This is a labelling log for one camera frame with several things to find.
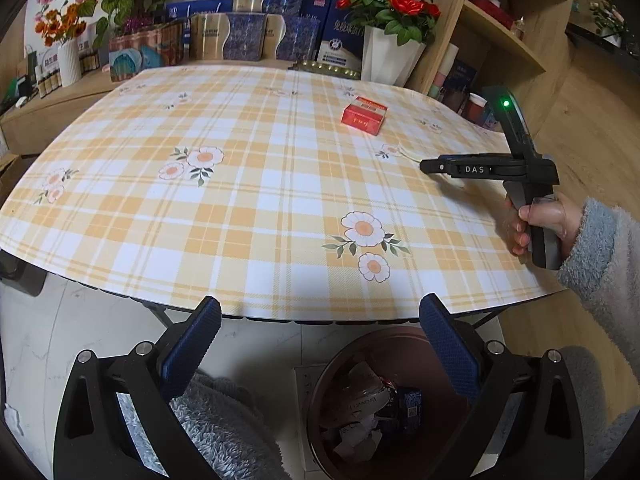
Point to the red cigarette box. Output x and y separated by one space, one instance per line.
362 115

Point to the stack of pastel cups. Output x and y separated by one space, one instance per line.
445 72

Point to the grey white paper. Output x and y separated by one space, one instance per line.
350 440

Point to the red rose plant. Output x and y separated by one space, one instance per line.
390 0

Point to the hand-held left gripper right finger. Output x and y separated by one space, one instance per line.
447 345

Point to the dark speckled counter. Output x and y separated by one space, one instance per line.
610 45

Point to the white printed pouch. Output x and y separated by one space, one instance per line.
367 385

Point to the glass perfume bottle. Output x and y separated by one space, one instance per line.
518 29

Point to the white faceted flower pot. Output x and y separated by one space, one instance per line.
390 57

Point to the pale flower bouquet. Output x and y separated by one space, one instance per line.
607 15

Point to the dark blue carton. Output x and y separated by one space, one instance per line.
315 5

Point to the red gift basket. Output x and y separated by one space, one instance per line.
492 5

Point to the brown plastic waste bin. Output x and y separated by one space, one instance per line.
330 375

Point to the purple blue small box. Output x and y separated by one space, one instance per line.
490 117

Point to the person's right forearm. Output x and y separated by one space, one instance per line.
605 270

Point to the purple flower bunch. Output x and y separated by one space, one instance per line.
137 24

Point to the person's leg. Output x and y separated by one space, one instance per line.
625 440
220 425

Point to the bamboo fence planter box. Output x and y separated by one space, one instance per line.
145 55

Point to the yellow plaid floral tablecloth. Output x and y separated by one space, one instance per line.
250 185

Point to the dark blue printed box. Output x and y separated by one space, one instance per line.
462 75

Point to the row of small brown bottles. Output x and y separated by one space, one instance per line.
50 85

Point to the red paper cup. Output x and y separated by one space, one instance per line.
476 107

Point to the blue white printed carton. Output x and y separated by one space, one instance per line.
340 45

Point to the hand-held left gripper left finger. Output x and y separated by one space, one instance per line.
195 340

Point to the white green label box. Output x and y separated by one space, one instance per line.
47 55

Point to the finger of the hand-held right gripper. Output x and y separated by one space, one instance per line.
435 166

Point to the white power strip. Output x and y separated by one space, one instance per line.
306 380

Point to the person's right hand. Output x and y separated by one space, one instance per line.
550 222

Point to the orange flower bunch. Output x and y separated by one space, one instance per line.
60 25

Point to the white ribbed vase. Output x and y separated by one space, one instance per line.
70 67

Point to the gold chocolate tray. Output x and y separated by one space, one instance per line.
325 69

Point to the person's left leg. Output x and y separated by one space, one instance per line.
220 425

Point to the wooden shelf unit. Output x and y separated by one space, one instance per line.
525 35

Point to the flat blue carry box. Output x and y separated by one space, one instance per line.
200 10

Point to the person's right leg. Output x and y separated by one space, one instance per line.
625 440

